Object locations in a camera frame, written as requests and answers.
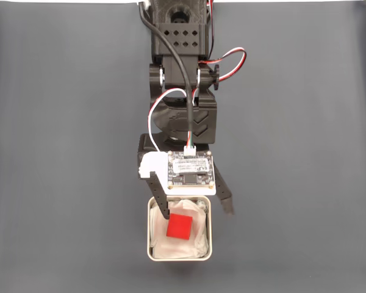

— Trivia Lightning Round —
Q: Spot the black camera cable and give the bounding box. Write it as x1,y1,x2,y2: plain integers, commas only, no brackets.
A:
137,0,198,149

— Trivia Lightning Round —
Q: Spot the white tissue paper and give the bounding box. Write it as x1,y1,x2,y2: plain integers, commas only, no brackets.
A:
150,199,209,259

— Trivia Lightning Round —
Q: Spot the square metal box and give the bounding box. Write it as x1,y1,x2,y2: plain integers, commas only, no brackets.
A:
146,195,213,262

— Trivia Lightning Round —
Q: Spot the white and red servo wire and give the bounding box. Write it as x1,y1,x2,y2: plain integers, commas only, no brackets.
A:
147,88,199,153
206,0,248,83

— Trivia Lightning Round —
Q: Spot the camera board on white mount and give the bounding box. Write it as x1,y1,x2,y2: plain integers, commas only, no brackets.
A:
138,148,217,197

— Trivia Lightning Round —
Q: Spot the red cube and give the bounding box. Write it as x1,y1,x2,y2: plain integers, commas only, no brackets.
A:
166,213,193,240

